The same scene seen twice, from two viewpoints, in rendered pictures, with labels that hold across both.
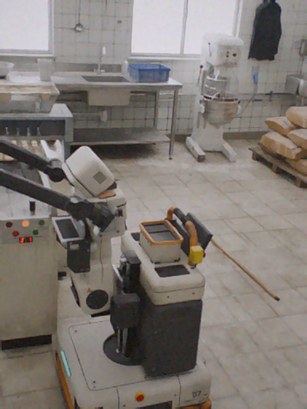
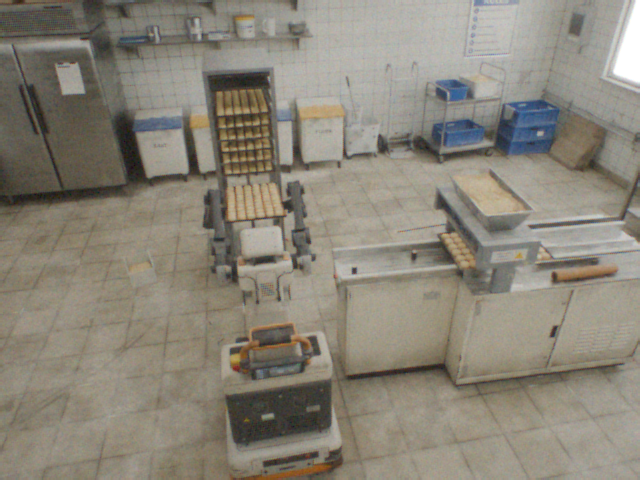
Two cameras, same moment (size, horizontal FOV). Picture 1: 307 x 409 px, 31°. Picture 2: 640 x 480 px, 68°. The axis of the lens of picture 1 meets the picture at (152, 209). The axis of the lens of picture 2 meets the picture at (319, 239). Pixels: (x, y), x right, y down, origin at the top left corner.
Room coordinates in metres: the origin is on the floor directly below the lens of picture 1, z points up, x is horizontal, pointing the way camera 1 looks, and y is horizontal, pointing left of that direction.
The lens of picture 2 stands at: (2.91, -1.67, 2.59)
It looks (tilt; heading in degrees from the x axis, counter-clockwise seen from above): 33 degrees down; 101
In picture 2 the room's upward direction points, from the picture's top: 1 degrees counter-clockwise
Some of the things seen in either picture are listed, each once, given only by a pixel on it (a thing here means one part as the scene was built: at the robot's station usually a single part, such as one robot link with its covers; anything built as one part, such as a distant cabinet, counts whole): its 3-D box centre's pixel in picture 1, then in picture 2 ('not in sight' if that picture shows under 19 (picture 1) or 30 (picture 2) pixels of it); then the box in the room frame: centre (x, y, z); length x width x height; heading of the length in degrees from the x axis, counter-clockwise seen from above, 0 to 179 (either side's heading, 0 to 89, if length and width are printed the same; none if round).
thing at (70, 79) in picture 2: not in sight; (70, 78); (-0.44, 2.64, 1.39); 0.22 x 0.03 x 0.31; 21
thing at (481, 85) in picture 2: not in sight; (476, 85); (3.74, 4.74, 0.89); 0.44 x 0.36 x 0.20; 119
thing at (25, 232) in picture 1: (25, 229); (339, 279); (2.58, 0.64, 0.77); 0.24 x 0.04 x 0.14; 109
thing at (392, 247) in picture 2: not in sight; (482, 238); (3.46, 1.10, 0.87); 2.01 x 0.03 x 0.07; 19
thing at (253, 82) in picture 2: not in sight; (238, 78); (1.64, 1.77, 1.68); 0.60 x 0.40 x 0.02; 111
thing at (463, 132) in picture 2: not in sight; (457, 132); (3.58, 4.66, 0.28); 0.56 x 0.38 x 0.20; 29
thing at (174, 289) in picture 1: (151, 292); (277, 378); (2.34, -0.03, 0.59); 0.55 x 0.34 x 0.83; 21
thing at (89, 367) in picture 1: (129, 366); (280, 415); (2.31, 0.06, 0.16); 0.67 x 0.64 x 0.25; 111
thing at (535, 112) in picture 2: not in sight; (529, 113); (4.49, 4.93, 0.50); 0.60 x 0.40 x 0.20; 23
